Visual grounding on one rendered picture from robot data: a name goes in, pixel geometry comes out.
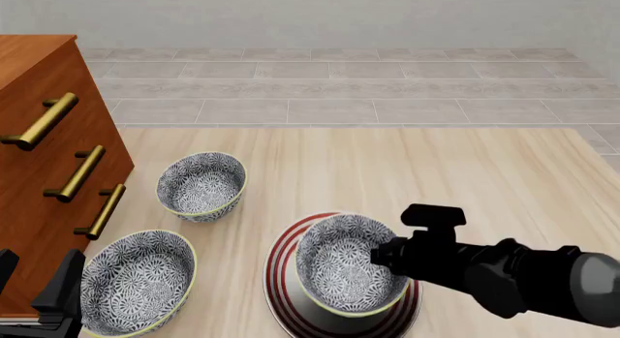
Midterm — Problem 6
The white plate with red rings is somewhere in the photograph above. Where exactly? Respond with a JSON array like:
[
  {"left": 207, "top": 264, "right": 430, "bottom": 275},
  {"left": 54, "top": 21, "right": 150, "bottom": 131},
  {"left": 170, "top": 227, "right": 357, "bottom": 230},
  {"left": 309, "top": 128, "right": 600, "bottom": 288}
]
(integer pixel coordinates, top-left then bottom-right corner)
[{"left": 263, "top": 210, "right": 423, "bottom": 338}]

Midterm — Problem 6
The short brass drawer handle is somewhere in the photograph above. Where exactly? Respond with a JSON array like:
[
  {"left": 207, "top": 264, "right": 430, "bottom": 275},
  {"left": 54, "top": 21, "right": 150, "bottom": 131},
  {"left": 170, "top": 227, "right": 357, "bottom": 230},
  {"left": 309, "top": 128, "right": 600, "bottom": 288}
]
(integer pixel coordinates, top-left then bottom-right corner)
[{"left": 73, "top": 183, "right": 127, "bottom": 241}]

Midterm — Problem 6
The medium brass drawer handle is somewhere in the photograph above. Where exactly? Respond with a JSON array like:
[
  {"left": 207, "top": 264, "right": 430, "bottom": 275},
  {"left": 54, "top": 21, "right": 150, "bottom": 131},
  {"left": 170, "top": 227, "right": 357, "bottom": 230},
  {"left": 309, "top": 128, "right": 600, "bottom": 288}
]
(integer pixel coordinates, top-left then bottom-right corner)
[{"left": 43, "top": 144, "right": 107, "bottom": 204}]

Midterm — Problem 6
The patterned black white bowl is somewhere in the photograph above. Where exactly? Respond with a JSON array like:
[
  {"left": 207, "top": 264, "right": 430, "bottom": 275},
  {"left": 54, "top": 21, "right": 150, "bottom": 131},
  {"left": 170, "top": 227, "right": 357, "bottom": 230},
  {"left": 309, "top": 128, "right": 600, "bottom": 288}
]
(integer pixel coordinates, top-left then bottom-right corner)
[
  {"left": 155, "top": 152, "right": 248, "bottom": 224},
  {"left": 294, "top": 213, "right": 413, "bottom": 320},
  {"left": 79, "top": 229, "right": 199, "bottom": 338}
]

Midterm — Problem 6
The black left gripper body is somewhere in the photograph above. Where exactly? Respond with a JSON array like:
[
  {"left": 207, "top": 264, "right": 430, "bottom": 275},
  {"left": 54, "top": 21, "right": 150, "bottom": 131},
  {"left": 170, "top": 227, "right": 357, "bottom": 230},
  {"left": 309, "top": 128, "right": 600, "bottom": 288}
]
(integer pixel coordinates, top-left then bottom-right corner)
[{"left": 0, "top": 315, "right": 82, "bottom": 338}]

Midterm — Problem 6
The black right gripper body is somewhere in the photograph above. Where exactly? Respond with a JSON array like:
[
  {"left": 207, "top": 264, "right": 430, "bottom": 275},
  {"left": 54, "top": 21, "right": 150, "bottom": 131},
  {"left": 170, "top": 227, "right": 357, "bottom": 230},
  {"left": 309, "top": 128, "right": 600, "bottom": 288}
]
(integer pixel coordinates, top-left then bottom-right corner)
[{"left": 369, "top": 235, "right": 423, "bottom": 278}]

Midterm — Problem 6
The wooden cabinet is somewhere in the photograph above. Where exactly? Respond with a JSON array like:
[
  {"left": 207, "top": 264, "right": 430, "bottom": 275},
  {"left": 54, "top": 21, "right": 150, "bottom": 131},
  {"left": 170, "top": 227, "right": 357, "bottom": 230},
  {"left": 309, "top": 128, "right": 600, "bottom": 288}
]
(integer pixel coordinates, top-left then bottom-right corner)
[{"left": 0, "top": 33, "right": 136, "bottom": 318}]

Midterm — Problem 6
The long brass drawer handle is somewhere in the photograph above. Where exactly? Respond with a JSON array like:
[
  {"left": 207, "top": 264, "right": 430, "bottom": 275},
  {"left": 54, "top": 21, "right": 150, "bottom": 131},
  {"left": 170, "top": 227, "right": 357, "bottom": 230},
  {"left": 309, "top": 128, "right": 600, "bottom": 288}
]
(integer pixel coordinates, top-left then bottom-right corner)
[{"left": 0, "top": 91, "right": 80, "bottom": 152}]

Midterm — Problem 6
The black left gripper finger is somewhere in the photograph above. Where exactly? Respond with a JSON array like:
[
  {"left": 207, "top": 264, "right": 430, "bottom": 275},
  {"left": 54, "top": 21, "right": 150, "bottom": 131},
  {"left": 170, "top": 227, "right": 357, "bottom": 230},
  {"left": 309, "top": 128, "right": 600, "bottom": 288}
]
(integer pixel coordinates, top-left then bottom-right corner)
[
  {"left": 30, "top": 248, "right": 87, "bottom": 326},
  {"left": 0, "top": 248, "right": 21, "bottom": 294}
]

